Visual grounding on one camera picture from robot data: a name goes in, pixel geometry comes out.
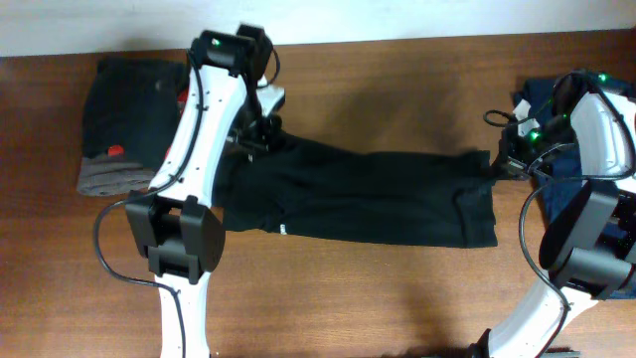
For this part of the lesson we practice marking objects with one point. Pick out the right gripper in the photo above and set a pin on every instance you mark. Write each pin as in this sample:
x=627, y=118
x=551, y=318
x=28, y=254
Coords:
x=511, y=154

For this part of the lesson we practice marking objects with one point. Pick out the folded red garment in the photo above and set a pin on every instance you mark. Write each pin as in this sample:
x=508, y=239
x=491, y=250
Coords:
x=118, y=150

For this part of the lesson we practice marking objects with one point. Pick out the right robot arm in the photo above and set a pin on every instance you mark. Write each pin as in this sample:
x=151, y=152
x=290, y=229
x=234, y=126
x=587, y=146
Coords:
x=543, y=313

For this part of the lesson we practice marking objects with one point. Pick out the black polo shirt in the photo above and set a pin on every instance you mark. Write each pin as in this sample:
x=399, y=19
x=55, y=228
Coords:
x=307, y=188

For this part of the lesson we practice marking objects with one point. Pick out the blue garment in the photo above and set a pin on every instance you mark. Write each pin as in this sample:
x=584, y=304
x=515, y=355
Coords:
x=561, y=189

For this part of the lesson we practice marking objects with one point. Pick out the folded black garment on stack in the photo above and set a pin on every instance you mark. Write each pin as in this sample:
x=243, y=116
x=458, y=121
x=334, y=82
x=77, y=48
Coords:
x=133, y=104

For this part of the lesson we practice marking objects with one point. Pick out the folded grey garment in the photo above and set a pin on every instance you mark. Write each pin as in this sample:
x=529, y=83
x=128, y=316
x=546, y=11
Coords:
x=106, y=175

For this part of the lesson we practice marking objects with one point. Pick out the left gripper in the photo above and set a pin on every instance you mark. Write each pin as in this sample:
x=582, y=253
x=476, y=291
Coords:
x=266, y=133

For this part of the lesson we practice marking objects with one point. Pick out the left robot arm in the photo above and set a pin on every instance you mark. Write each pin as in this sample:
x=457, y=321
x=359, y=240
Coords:
x=231, y=101

